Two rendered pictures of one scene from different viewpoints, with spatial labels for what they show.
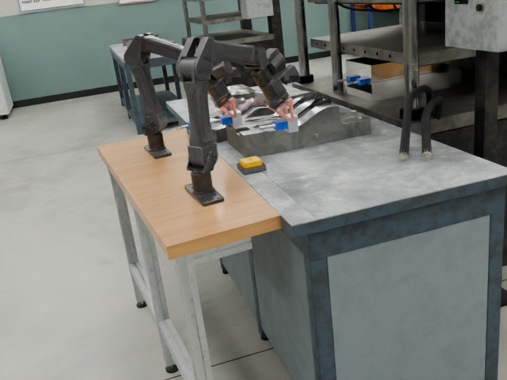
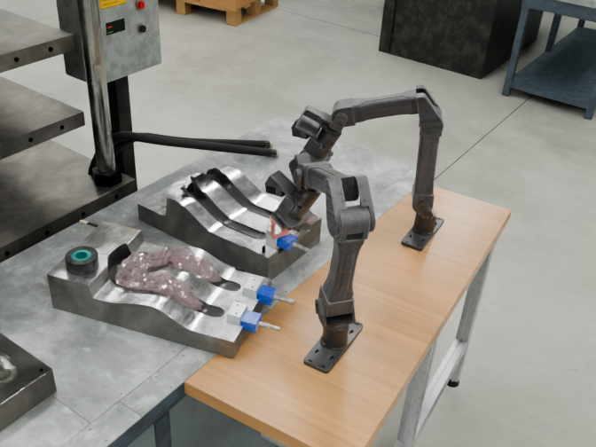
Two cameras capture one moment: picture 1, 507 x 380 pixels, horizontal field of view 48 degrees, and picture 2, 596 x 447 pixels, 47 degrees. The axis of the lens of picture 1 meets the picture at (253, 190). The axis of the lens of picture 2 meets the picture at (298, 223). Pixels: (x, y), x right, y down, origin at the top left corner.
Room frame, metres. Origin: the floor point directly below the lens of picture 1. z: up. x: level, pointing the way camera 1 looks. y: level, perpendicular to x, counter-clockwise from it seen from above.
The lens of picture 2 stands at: (3.15, 1.25, 1.99)
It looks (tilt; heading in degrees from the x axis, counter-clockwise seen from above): 33 degrees down; 229
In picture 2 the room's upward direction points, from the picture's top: 4 degrees clockwise
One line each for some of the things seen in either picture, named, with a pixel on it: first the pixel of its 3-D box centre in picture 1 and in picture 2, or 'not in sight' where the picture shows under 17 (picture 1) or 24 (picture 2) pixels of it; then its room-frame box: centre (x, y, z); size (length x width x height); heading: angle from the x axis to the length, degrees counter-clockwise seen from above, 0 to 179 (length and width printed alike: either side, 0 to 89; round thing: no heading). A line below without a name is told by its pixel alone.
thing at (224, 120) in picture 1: (223, 120); (290, 242); (2.15, 0.08, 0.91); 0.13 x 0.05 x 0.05; 105
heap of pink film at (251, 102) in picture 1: (247, 103); (165, 270); (2.47, -0.02, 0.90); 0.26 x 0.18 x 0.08; 122
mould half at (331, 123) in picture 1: (296, 121); (228, 212); (2.16, -0.20, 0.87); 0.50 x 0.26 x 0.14; 105
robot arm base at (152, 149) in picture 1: (155, 142); (335, 333); (2.23, 0.36, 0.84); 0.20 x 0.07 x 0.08; 21
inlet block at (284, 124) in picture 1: (278, 125); not in sight; (1.89, -0.11, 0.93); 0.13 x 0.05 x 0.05; 106
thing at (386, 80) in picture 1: (402, 72); not in sight; (2.89, -0.83, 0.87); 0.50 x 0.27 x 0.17; 105
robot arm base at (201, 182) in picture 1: (201, 182); (424, 222); (1.67, 0.15, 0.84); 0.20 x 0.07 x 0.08; 21
